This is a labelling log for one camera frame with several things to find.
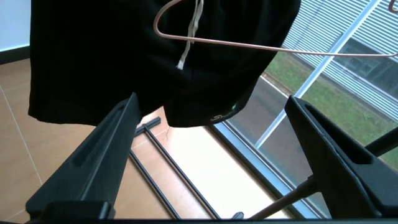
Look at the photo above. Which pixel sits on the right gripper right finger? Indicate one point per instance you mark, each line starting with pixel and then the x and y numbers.
pixel 348 186

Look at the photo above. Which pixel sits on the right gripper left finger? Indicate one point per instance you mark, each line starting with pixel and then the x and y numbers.
pixel 87 174

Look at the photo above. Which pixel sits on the black shorts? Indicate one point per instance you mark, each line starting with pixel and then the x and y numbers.
pixel 93 62

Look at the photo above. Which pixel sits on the black clothes rack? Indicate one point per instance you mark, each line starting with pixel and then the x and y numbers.
pixel 384 143

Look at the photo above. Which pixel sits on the window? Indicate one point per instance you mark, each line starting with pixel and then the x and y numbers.
pixel 326 93

